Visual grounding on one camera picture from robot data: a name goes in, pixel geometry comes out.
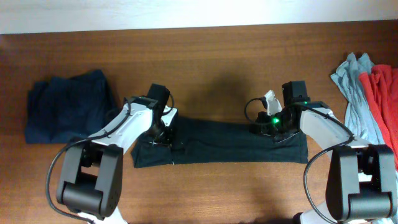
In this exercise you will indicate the folded navy blue garment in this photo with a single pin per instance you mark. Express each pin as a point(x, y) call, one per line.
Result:
point(63, 109)

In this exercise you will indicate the dark green t-shirt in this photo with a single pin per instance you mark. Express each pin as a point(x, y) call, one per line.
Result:
point(201, 141)

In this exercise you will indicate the light blue-grey garment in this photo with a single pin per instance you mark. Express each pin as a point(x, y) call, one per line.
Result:
point(358, 117)

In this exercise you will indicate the red garment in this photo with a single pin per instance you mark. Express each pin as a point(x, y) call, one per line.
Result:
point(380, 89)

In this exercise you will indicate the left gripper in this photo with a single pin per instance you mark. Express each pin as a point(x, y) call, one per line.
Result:
point(168, 140)

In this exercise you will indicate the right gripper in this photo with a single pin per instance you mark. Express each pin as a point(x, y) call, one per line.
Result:
point(263, 129)

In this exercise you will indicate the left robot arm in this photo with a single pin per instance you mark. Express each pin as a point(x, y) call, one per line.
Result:
point(91, 179)

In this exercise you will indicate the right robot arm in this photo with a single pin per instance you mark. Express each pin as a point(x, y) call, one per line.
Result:
point(361, 185)

